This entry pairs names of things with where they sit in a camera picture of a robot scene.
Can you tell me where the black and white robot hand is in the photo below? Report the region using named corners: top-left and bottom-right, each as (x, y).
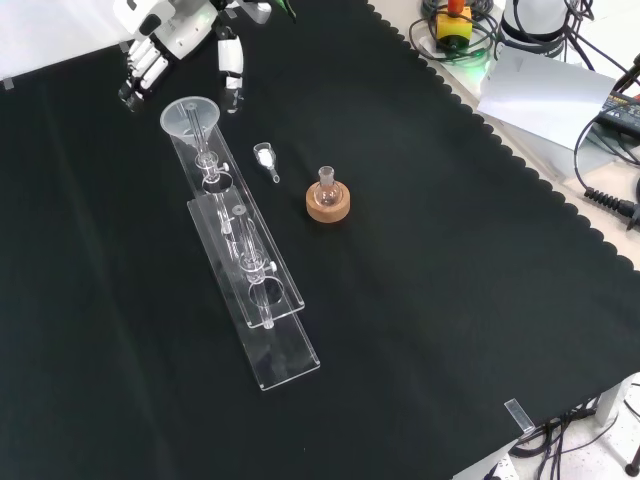
top-left (112, 0), bottom-right (246, 115)

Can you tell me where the translucent plastic funnel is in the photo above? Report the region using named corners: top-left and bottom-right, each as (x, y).
top-left (159, 96), bottom-right (221, 151)

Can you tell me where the glass weighing funnel with powder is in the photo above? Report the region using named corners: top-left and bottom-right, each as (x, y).
top-left (253, 142), bottom-right (282, 184)

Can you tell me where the clear acrylic funnel stand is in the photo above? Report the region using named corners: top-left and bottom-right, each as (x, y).
top-left (168, 102), bottom-right (322, 392)

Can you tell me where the glass round-bottom flask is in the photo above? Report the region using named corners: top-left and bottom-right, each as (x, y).
top-left (315, 166), bottom-right (343, 207)

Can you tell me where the yellow stop button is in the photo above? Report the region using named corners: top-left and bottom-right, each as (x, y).
top-left (435, 0), bottom-right (474, 51)

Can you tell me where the black bench cloth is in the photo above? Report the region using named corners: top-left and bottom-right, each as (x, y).
top-left (0, 0), bottom-right (640, 480)

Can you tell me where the pale board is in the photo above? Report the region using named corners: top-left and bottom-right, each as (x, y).
top-left (476, 46), bottom-right (617, 151)

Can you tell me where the black power adapter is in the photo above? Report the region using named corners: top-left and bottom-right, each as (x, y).
top-left (597, 92), bottom-right (640, 137)

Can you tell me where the white power strip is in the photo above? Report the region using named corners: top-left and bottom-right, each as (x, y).
top-left (479, 452), bottom-right (519, 480)

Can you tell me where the white table leg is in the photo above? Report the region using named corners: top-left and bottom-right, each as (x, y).
top-left (596, 372), bottom-right (640, 427)

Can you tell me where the cork ring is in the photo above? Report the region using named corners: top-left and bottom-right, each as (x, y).
top-left (305, 180), bottom-right (351, 225)

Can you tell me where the black looped cable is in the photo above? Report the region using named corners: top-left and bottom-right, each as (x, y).
top-left (408, 0), bottom-right (502, 66)

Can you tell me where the thick black cable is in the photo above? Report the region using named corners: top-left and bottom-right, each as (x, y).
top-left (573, 112), bottom-right (640, 229)

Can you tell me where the black floor cable bundle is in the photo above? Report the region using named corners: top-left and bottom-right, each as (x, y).
top-left (509, 382), bottom-right (640, 480)

